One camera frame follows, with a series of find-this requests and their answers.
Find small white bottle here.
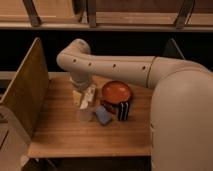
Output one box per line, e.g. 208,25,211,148
80,84,96,109

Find translucent white ceramic cup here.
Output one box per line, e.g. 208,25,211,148
77,109,93,122

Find black white striped cup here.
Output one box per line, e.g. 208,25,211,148
117,101,130,121

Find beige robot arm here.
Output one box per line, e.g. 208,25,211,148
57,39,213,171

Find orange bowl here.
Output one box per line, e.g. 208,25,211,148
101,81,132,104

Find left wooden side panel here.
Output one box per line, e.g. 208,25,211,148
0,38,49,142

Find right dark side panel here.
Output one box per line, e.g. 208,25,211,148
163,38,185,60

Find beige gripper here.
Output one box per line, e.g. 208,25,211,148
70,77,92,92

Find wooden back shelf frame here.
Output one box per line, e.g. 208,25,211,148
0,0,213,32

